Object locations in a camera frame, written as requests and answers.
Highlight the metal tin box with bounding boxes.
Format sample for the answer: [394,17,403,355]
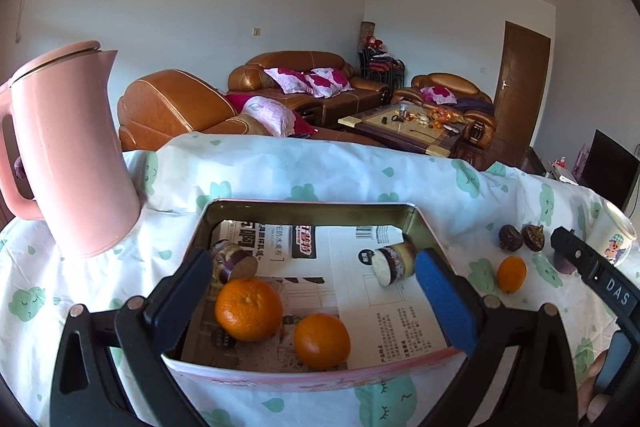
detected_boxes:
[162,198,473,393]

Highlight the white magenta floral cushion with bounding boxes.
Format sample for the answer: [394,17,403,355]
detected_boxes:
[304,68,353,98]
[263,68,313,95]
[421,86,457,105]

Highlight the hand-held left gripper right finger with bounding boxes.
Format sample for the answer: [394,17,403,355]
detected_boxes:
[414,248,583,427]

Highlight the white green-print tablecloth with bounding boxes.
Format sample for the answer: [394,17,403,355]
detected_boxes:
[0,132,640,427]

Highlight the black television screen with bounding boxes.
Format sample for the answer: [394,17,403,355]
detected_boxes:
[582,129,640,212]

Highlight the purple blanket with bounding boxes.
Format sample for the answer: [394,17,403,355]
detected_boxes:
[452,97,493,112]

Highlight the printed paper cup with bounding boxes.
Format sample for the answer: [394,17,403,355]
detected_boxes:
[585,199,638,268]

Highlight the pale pink pillow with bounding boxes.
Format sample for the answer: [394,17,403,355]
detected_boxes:
[240,96,296,138]

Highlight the orange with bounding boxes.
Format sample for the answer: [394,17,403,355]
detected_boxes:
[496,255,528,295]
[293,313,352,370]
[216,278,284,343]

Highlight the brown leather three-seat sofa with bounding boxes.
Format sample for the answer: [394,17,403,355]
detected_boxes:
[227,51,391,128]

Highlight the person's right hand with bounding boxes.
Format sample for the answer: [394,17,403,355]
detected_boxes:
[579,349,610,419]

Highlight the printed newspaper liner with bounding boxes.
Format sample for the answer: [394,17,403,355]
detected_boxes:
[182,222,458,373]

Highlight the brown leather armchair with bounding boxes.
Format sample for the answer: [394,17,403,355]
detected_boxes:
[391,73,497,148]

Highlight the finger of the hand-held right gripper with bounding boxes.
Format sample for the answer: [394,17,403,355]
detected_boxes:
[551,227,640,323]
[594,329,636,400]

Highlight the wooden coffee table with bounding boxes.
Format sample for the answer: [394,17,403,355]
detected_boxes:
[338,103,468,158]

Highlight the brown wooden door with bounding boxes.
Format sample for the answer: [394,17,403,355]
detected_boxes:
[492,21,552,148]

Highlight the stack of dark chairs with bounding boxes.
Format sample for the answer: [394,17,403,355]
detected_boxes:
[357,47,406,90]

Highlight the pink electric kettle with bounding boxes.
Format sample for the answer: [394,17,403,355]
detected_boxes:
[0,40,142,258]

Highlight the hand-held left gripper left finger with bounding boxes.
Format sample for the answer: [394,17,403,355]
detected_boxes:
[48,248,216,427]

